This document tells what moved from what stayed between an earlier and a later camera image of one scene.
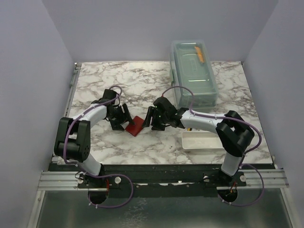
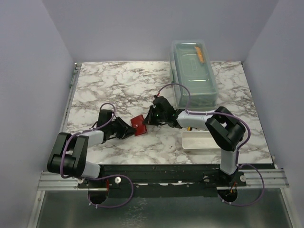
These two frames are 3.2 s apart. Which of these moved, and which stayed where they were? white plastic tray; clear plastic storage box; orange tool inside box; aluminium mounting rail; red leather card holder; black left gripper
Moved: red leather card holder; black left gripper
Stayed: white plastic tray; clear plastic storage box; orange tool inside box; aluminium mounting rail
